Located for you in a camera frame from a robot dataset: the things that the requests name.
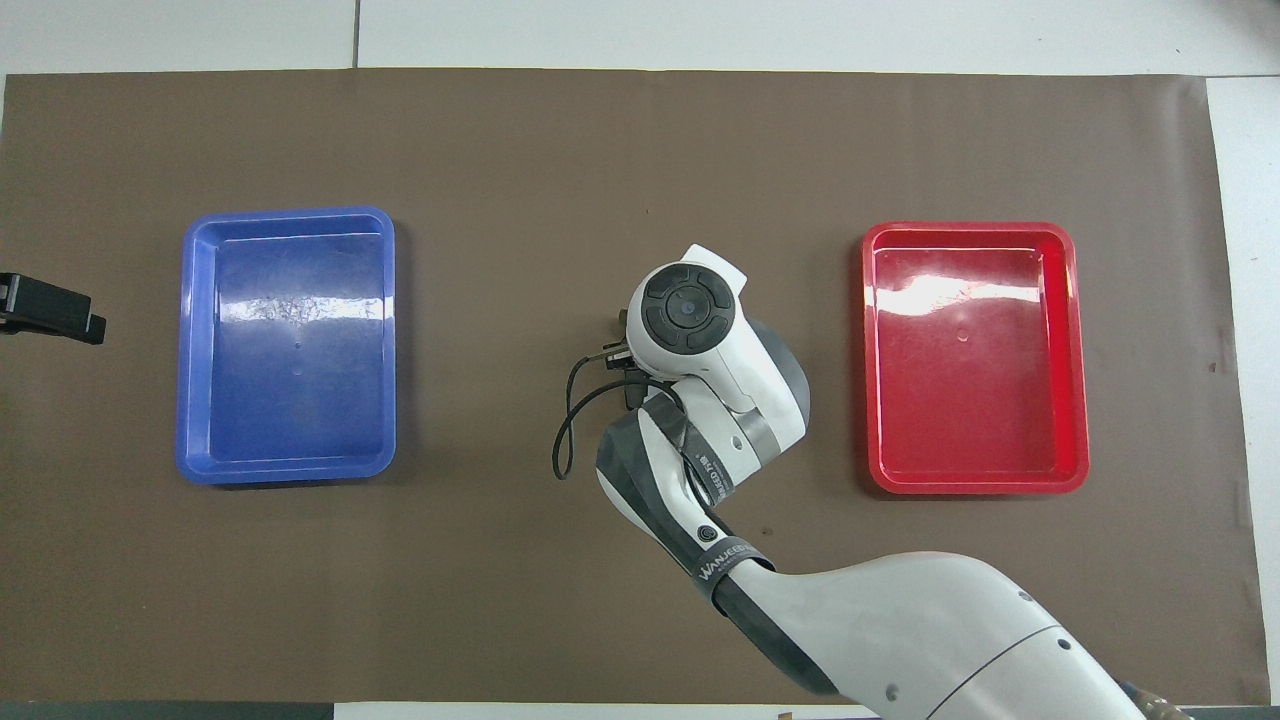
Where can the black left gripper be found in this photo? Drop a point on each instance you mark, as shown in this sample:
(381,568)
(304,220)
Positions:
(18,294)

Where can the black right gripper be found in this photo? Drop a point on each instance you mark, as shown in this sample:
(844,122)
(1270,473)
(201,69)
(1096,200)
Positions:
(618,358)

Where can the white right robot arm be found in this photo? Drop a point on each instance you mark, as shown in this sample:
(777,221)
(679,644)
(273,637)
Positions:
(900,630)

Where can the blue plastic tray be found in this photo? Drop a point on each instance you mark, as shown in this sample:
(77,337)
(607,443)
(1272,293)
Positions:
(300,400)

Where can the brown paper table mat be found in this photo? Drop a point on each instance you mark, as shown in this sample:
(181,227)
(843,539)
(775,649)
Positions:
(400,600)

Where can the red plastic tray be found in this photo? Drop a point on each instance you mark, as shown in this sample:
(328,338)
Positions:
(970,400)

